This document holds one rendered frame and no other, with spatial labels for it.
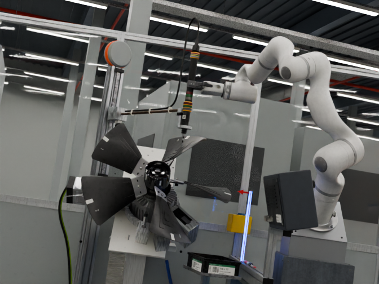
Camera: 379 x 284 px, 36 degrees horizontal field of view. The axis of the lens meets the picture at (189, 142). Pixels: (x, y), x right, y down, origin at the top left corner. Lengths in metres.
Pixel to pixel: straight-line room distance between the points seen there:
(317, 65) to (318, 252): 0.80
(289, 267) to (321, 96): 0.73
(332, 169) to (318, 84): 0.35
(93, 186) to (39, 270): 1.02
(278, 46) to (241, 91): 0.37
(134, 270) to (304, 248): 0.80
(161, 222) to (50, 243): 1.11
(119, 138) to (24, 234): 0.97
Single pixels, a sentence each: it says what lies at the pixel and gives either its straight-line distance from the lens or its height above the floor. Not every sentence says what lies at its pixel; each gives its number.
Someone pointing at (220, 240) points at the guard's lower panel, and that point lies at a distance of 3.44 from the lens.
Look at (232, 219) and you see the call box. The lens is 2.95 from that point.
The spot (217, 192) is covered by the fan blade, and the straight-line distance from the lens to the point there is 2.67.
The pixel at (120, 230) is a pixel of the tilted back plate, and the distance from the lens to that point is 2.78.
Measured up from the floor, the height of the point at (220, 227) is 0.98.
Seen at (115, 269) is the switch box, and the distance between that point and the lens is 2.99.
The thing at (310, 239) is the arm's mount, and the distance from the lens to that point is 2.59.
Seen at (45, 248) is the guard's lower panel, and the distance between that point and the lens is 3.47.
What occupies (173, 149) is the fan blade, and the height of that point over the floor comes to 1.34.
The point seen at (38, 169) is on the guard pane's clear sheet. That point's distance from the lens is 3.48.
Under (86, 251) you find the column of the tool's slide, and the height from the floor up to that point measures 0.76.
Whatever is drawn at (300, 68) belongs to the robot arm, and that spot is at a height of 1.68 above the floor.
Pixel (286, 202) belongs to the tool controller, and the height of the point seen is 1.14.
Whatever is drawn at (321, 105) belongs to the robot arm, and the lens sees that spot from 2.39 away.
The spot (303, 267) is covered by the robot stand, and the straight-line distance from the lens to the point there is 2.53.
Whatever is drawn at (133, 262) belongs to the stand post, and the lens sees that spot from 2.80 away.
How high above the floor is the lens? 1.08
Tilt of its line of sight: 6 degrees up
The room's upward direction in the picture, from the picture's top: 8 degrees clockwise
